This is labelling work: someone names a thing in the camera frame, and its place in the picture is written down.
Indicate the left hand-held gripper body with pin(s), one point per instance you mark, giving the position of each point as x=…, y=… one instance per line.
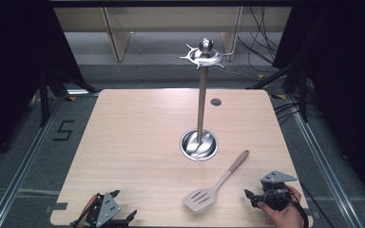
x=107, y=209

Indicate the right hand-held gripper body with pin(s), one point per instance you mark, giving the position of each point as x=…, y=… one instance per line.
x=277, y=190

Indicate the steel utensil rack stand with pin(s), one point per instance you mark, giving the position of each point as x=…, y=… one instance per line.
x=201, y=95

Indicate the person's left hand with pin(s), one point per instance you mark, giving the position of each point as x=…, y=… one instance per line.
x=88, y=205

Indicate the person's right hand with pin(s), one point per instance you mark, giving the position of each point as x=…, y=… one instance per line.
x=283, y=217

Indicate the black tape floor marking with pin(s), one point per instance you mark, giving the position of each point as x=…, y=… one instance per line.
x=64, y=130

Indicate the grey table grommet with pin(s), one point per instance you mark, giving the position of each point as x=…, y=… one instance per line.
x=215, y=102

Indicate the black metal stand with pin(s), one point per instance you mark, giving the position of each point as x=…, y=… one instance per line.
x=44, y=95
x=302, y=91

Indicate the black curtain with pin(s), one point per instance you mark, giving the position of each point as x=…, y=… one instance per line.
x=345, y=79
x=15, y=69

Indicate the beige wooden desk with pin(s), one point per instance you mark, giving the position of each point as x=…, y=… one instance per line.
x=117, y=34

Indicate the metal floor rail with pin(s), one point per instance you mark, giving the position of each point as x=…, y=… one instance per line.
x=323, y=164
x=22, y=164

